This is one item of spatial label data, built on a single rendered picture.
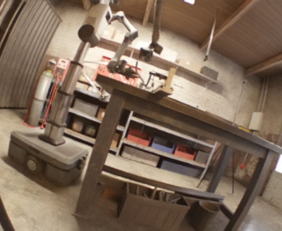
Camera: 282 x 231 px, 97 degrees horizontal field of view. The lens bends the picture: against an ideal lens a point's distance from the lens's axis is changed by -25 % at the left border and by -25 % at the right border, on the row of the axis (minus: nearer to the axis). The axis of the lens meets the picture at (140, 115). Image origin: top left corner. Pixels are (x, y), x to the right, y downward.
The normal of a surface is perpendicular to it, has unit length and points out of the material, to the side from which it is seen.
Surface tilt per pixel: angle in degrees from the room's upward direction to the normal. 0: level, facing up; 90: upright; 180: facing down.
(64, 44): 90
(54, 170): 90
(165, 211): 90
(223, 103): 90
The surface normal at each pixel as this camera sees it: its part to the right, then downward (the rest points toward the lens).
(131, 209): 0.08, 0.04
